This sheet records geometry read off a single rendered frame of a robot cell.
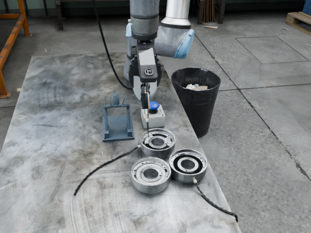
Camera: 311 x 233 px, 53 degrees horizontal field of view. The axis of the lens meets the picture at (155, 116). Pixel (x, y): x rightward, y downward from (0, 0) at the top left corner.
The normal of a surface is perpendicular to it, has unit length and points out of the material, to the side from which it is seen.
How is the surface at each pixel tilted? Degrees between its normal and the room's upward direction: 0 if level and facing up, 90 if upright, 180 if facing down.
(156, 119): 90
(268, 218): 0
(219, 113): 0
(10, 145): 0
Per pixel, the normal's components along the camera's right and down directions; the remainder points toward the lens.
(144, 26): 0.03, 0.58
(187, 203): 0.03, -0.82
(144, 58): 0.14, -0.40
